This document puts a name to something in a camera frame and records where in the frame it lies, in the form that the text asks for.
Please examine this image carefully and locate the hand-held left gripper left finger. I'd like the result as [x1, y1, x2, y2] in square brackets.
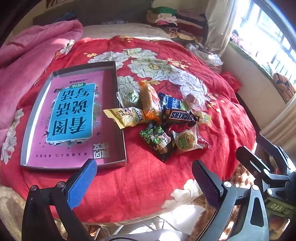
[22, 159, 102, 241]

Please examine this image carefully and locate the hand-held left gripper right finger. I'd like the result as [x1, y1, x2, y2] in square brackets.
[191, 159, 270, 241]

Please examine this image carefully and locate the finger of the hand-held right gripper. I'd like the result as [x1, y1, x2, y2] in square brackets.
[235, 146, 275, 186]
[255, 134, 290, 171]

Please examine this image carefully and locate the round pastry clear wrapper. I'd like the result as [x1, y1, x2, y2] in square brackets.
[171, 125, 206, 154]

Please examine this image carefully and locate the metal tray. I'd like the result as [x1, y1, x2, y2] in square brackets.
[20, 61, 127, 171]

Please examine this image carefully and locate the dark green pea packet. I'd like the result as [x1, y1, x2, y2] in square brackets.
[139, 123, 177, 162]

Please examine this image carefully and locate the brown chocolate bar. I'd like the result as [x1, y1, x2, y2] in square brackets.
[161, 109, 201, 127]

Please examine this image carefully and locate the yellow peanut packet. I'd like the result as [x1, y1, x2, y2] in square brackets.
[103, 107, 148, 129]

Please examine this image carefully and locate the clear pastry packet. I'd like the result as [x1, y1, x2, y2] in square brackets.
[181, 91, 207, 112]

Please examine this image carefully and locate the blue snack packet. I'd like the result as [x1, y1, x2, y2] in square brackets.
[158, 93, 190, 112]

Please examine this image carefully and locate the clear green candy packet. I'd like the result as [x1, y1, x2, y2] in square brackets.
[116, 89, 141, 108]

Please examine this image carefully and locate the orange bread packet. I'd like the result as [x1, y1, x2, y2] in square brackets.
[139, 82, 162, 121]

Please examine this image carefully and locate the brown patterned plush blanket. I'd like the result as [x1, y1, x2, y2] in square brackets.
[0, 162, 289, 241]

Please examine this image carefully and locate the red floral quilt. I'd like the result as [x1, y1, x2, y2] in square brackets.
[0, 35, 256, 224]

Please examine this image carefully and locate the orange patterned cushion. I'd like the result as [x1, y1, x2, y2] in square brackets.
[272, 72, 296, 103]

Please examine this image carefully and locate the red bag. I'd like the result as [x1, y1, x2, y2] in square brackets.
[220, 71, 242, 93]

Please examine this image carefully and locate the white crumpled cloth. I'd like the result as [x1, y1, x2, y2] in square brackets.
[187, 43, 223, 66]

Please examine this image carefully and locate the window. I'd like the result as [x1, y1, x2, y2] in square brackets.
[231, 0, 296, 77]

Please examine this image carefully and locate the cream curtain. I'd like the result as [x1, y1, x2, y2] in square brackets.
[205, 0, 243, 50]

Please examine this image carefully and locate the pink plush blanket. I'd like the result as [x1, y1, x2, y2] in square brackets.
[0, 20, 84, 144]

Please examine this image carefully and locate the pile of folded clothes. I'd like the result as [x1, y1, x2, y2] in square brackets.
[146, 6, 208, 43]

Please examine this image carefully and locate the beige bed sheet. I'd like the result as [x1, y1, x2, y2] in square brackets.
[80, 22, 174, 42]

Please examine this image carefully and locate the grey headboard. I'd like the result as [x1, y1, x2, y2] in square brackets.
[32, 7, 151, 26]

